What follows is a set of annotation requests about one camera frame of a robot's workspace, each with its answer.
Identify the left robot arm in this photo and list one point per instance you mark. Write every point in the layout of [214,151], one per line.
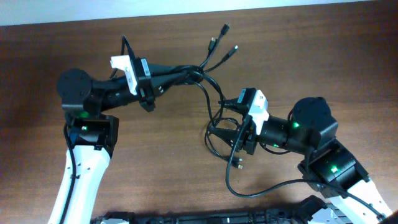
[91,135]

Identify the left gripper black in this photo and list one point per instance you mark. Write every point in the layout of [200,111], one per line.
[146,90]

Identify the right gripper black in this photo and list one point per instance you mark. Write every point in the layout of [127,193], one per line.
[247,137]

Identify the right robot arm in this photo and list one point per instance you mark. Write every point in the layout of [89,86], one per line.
[309,130]

